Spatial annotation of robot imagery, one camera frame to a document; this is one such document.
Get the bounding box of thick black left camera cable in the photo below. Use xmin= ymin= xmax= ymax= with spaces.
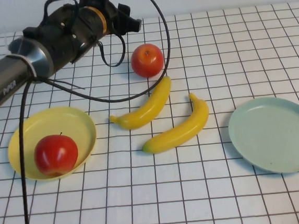
xmin=3 ymin=0 xmax=186 ymax=224

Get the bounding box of thin black left gripper cable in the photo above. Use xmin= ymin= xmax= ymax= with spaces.
xmin=96 ymin=35 xmax=128 ymax=69

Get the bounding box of yellow banana green tip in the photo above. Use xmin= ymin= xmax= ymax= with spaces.
xmin=137 ymin=91 xmax=212 ymax=155

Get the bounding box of yellow plastic banana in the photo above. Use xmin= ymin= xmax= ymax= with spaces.
xmin=106 ymin=75 xmax=176 ymax=132

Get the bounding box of white grid tablecloth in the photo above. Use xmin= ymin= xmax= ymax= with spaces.
xmin=0 ymin=2 xmax=299 ymax=224

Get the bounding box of red plastic apple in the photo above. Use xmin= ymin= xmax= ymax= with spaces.
xmin=129 ymin=42 xmax=166 ymax=79
xmin=32 ymin=131 xmax=80 ymax=179

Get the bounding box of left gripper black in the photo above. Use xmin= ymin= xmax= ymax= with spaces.
xmin=102 ymin=0 xmax=143 ymax=38

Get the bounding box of yellow round plastic plate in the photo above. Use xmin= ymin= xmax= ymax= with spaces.
xmin=3 ymin=103 xmax=101 ymax=185

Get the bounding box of pale green round plate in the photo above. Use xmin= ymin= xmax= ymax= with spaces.
xmin=225 ymin=94 xmax=299 ymax=179

